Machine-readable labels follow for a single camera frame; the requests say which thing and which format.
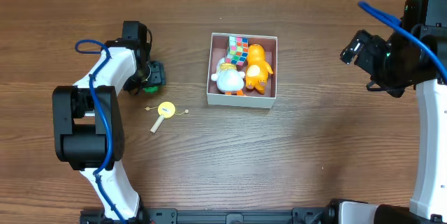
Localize multicoloured puzzle cube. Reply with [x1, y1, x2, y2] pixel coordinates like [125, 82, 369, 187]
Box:
[224, 36, 249, 66]

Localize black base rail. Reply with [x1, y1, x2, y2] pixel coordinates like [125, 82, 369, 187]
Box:
[79, 198, 447, 224]

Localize right blue cable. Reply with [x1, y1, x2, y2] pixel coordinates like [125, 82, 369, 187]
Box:
[358, 0, 447, 84]

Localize green plastic spinning top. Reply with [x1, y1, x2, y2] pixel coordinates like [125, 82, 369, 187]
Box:
[143, 87, 159, 94]

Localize left blue cable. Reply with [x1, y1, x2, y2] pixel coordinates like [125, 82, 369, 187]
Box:
[74, 39, 126, 224]

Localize orange dinosaur figure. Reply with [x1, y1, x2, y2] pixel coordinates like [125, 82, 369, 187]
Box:
[245, 44, 274, 95]

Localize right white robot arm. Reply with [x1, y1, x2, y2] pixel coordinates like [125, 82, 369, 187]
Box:
[322, 0, 446, 223]

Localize yellow wooden rattle drum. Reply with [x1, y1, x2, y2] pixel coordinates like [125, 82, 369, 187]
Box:
[145, 101, 189, 133]

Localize white cardboard box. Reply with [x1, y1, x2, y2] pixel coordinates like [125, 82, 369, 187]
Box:
[207, 33, 277, 108]

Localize white duck plush toy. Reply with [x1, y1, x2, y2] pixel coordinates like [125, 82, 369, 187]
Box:
[211, 57, 245, 96]

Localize blue cable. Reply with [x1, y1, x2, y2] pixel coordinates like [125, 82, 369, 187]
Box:
[74, 39, 126, 224]
[358, 0, 447, 84]

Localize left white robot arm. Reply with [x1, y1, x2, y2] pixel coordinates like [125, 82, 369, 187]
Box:
[52, 21, 166, 223]

